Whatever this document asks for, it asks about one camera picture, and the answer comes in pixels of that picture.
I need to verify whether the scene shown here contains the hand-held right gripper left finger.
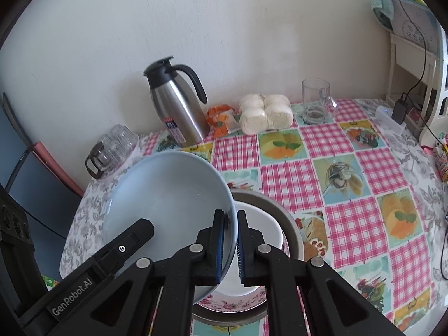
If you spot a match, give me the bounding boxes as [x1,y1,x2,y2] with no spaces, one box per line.
[90,209,226,336]

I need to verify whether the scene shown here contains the clear glass mug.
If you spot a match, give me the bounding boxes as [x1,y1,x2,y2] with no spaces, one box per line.
[302,79,338,124]

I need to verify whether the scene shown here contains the orange snack packet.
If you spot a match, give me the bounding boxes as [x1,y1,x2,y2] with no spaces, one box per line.
[206,105,242,138]

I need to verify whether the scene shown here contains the pink checkered tablecloth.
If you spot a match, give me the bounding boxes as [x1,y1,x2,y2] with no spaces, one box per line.
[142,98,435,336]

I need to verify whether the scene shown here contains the black power adapter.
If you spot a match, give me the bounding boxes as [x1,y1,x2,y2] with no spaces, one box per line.
[392,93,409,125]

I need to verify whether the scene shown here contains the grey floral tablecloth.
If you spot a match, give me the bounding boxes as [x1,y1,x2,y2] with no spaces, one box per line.
[59,98,448,336]

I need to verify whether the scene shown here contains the pink board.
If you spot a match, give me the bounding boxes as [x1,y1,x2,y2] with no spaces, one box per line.
[33,141,85,198]

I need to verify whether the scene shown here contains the black power cable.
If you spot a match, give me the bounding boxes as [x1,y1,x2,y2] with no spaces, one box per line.
[397,0,428,104]

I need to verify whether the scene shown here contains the colourful snack packet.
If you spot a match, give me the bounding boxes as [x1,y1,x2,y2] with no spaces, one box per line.
[434,143,448,183]

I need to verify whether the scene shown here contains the round stainless steel plate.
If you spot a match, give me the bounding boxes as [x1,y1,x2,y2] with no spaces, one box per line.
[191,189,305,325]

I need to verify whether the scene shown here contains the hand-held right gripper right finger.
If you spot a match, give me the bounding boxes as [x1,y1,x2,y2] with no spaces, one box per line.
[236,210,396,336]

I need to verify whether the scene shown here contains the green cloth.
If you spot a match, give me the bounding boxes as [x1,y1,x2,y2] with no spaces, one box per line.
[371,0,396,29]

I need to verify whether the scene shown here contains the white power strip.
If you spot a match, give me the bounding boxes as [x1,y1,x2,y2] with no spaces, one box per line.
[376,105,407,130]

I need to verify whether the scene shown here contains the white shelf rack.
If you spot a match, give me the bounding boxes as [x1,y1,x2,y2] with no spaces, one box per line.
[385,30,448,148]

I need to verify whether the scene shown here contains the white square plate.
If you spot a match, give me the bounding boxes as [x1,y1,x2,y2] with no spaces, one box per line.
[213,201,285,296]

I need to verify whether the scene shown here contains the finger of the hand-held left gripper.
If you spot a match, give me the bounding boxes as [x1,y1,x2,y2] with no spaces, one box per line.
[17,219,155,330]

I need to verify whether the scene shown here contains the bag of white buns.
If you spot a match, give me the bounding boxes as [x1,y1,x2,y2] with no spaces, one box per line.
[239,93,294,135]

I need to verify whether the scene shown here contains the grey flat board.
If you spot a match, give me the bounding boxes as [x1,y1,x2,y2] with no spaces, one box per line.
[390,0,443,57]

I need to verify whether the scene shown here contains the stainless steel thermos jug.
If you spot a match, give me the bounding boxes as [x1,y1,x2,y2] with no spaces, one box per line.
[143,56,211,148]

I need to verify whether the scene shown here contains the floral rim round plate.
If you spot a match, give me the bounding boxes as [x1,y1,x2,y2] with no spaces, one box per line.
[198,241,291,312]

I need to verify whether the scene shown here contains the green carton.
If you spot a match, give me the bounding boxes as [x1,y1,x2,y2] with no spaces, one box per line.
[40,273,62,291]

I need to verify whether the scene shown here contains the plain white bowl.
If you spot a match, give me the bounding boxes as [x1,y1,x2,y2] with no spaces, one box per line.
[101,151,240,303]

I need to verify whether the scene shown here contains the glass teapot with dark handle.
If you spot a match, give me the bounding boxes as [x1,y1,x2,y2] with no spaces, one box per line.
[85,141,113,179]

